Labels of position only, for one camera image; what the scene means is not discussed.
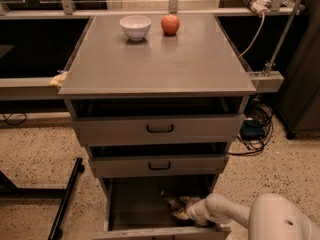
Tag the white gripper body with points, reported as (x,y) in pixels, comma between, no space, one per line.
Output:
(192,208)

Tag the clear plastic water bottle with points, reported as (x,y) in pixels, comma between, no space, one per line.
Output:
(174,202)

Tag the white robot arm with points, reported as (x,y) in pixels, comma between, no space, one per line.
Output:
(270,217)

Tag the middle grey drawer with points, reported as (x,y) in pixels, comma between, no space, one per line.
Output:
(151,166)

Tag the grey drawer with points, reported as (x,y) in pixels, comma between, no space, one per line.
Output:
(136,210)
(158,130)
(151,166)

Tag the bottom grey drawer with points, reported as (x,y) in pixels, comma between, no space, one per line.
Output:
(136,210)

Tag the top grey drawer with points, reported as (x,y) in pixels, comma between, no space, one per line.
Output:
(158,130)

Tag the grey drawer cabinet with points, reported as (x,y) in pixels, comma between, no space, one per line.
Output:
(192,73)

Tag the dark grey cabinet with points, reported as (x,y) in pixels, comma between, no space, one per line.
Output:
(299,103)

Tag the yellow tape wad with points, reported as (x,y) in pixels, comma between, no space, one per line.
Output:
(58,80)

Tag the black floor stand bar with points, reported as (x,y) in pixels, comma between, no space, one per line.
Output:
(9,190)

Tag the red apple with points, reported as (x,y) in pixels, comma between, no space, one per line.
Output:
(170,24)

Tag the white ceramic bowl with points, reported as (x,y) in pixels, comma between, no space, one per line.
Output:
(135,27)

